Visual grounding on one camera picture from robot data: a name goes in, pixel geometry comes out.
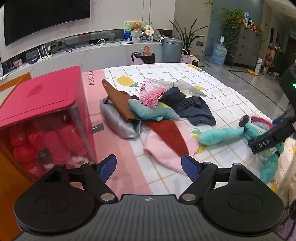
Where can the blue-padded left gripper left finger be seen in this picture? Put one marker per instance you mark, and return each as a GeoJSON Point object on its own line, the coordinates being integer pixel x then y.
{"type": "Point", "coordinates": [95, 177]}

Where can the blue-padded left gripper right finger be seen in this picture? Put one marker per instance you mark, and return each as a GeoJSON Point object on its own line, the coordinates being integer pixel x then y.
{"type": "Point", "coordinates": [202, 176]}

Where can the turquoise long plush toy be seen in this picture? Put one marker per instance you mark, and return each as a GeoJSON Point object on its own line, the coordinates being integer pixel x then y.
{"type": "Point", "coordinates": [249, 127]}

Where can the pink soft cloth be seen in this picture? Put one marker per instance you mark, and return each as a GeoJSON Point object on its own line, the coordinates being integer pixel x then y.
{"type": "Point", "coordinates": [163, 154]}

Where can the brown felt pouch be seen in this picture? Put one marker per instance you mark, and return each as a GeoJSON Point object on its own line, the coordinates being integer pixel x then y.
{"type": "Point", "coordinates": [119, 99]}

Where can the clear biohazard plastic bag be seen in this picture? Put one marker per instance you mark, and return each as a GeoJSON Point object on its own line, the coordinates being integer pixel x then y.
{"type": "Point", "coordinates": [187, 88]}

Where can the pink brocade tassel pouch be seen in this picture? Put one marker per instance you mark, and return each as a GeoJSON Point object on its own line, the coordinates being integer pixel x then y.
{"type": "Point", "coordinates": [151, 91]}

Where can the lemon print pink tablecloth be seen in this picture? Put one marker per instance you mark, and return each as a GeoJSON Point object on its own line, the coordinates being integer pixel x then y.
{"type": "Point", "coordinates": [146, 164]}

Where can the dark red knit cloth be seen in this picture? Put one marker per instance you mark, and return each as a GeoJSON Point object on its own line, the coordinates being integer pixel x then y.
{"type": "Point", "coordinates": [168, 132]}

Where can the grey silver fabric pouch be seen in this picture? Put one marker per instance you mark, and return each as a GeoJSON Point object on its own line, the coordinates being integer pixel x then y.
{"type": "Point", "coordinates": [121, 127]}

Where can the navy blue knit hat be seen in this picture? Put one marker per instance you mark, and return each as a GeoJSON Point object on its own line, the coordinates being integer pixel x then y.
{"type": "Point", "coordinates": [193, 108]}

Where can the red storage box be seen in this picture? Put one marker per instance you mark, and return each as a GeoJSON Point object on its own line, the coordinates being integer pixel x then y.
{"type": "Point", "coordinates": [45, 121]}

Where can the teal plush dinosaur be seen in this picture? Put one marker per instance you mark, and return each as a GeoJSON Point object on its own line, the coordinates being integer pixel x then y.
{"type": "Point", "coordinates": [160, 112]}

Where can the orange wooden box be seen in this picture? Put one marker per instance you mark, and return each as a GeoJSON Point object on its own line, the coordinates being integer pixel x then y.
{"type": "Point", "coordinates": [14, 182]}

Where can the grey drawer cabinet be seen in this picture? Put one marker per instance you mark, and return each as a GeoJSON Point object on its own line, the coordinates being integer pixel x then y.
{"type": "Point", "coordinates": [247, 48]}

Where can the blue water jug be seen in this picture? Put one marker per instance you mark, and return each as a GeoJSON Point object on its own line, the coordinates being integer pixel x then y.
{"type": "Point", "coordinates": [219, 53]}

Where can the pink space heater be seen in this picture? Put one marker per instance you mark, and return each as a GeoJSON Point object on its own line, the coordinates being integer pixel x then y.
{"type": "Point", "coordinates": [189, 59]}

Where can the trailing ivy plant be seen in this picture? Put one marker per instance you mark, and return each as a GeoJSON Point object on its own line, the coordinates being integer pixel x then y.
{"type": "Point", "coordinates": [226, 20]}

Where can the pink bin with black bag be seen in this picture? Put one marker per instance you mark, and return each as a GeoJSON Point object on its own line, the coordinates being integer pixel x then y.
{"type": "Point", "coordinates": [143, 56]}

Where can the grey metal trash can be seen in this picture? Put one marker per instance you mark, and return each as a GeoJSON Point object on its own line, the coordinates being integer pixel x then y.
{"type": "Point", "coordinates": [171, 50]}

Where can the white wifi router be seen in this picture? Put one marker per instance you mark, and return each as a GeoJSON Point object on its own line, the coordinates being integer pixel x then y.
{"type": "Point", "coordinates": [45, 53]}

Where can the green potted plant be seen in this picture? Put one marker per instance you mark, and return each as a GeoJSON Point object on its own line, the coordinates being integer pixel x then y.
{"type": "Point", "coordinates": [188, 36]}

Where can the brown teddy bear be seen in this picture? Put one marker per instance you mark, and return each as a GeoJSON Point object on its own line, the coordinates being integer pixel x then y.
{"type": "Point", "coordinates": [136, 26]}

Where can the black television screen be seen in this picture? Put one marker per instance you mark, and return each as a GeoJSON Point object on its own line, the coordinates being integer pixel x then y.
{"type": "Point", "coordinates": [22, 18]}

